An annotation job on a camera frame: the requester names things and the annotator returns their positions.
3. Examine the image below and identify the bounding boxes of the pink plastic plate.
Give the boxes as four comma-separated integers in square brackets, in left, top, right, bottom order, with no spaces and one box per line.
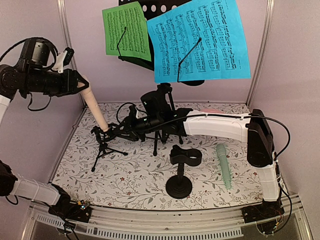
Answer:
[200,108,223,114]

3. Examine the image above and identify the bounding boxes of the green sheet music page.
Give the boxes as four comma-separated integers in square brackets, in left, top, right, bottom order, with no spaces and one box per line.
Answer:
[102,1,152,61]

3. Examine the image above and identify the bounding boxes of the beige toy microphone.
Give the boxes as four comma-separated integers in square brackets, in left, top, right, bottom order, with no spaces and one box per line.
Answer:
[80,85,109,132]

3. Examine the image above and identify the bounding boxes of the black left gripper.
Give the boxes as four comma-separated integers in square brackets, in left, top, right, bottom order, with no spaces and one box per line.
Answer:
[22,66,89,96]

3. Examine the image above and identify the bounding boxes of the black tripod microphone stand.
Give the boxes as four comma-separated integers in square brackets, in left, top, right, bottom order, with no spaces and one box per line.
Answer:
[90,126,128,172]

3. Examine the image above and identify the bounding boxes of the mint green toy microphone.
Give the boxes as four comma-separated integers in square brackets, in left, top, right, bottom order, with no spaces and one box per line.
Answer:
[216,143,232,190]

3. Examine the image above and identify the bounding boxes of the blue sheet music page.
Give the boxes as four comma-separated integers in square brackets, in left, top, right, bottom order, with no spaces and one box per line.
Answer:
[146,0,251,84]

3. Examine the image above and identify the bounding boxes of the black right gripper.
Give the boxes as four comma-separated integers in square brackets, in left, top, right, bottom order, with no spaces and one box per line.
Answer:
[112,112,162,143]

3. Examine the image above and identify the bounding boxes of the black round-base microphone stand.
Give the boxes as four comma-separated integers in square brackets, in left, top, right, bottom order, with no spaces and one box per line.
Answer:
[165,144,203,199]

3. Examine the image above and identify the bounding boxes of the black music stand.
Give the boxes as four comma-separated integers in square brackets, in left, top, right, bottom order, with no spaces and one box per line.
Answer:
[119,0,204,144]

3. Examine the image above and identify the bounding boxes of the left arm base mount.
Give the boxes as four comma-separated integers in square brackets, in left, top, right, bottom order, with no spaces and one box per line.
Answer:
[47,186,93,225]

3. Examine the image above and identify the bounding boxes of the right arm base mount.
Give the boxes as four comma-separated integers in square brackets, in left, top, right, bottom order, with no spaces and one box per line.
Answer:
[241,200,285,235]

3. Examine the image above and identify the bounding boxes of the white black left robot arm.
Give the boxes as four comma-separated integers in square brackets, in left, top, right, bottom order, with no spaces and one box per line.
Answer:
[0,37,90,217]

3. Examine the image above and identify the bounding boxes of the aluminium front rail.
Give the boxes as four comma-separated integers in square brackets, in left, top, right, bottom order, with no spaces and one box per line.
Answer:
[25,194,313,240]

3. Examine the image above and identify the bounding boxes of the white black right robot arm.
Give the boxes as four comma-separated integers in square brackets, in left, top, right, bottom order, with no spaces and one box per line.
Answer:
[107,89,281,218]

